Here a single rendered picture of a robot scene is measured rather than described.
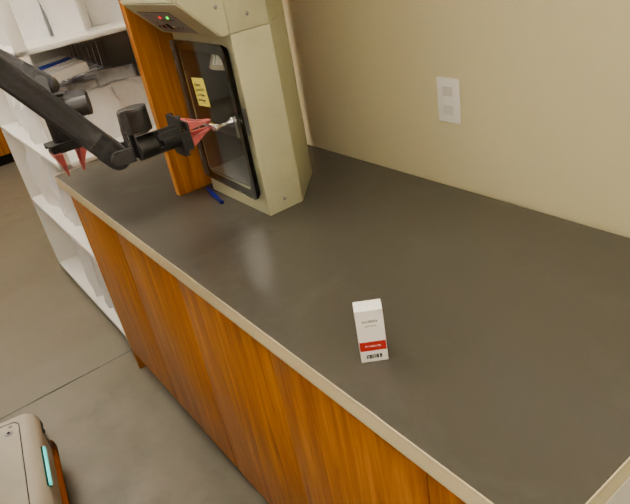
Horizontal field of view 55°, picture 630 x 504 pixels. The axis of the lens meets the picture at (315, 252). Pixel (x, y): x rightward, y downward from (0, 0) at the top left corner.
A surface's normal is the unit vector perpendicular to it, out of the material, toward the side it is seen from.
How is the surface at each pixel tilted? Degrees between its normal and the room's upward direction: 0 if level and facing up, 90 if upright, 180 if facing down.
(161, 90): 90
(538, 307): 0
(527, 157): 90
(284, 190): 90
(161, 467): 0
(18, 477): 0
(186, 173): 90
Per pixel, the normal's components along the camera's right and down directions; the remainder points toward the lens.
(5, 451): -0.16, -0.86
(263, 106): 0.60, 0.30
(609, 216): -0.78, 0.41
